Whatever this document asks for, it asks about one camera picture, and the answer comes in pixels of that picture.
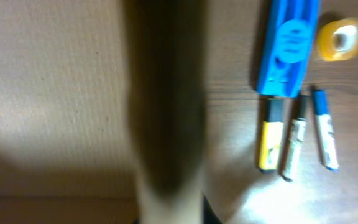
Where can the yellow adhesive tape roll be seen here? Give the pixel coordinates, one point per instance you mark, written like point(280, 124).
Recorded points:
point(338, 40)

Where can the brown cardboard box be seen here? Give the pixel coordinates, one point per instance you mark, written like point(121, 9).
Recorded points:
point(102, 111)

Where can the blue plastic tape dispenser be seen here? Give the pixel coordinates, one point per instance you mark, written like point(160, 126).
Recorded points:
point(288, 42)

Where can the blue cap whiteboard marker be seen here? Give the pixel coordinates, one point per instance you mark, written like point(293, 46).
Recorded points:
point(325, 130)

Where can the black cap whiteboard marker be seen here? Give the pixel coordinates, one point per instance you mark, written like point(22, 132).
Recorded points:
point(295, 139)

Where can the yellow highlighter black cap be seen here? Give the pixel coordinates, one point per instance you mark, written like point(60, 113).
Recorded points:
point(271, 137)

